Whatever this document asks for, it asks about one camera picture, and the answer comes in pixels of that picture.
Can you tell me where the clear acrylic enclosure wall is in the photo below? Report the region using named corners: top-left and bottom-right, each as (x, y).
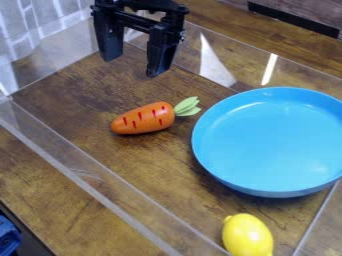
top-left (0, 0), bottom-right (342, 256)

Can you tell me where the orange toy carrot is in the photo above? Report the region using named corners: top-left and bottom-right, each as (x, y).
top-left (111, 96), bottom-right (201, 135)

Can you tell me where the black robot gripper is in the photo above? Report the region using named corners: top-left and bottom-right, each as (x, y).
top-left (91, 0), bottom-right (190, 77)

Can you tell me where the blue round tray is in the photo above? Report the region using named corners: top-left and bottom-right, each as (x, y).
top-left (191, 87), bottom-right (342, 198)

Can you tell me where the yellow toy lemon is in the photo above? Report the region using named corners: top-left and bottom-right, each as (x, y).
top-left (222, 213), bottom-right (274, 256)

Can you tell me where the blue plastic object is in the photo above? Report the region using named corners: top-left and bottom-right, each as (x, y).
top-left (0, 215), bottom-right (21, 256)

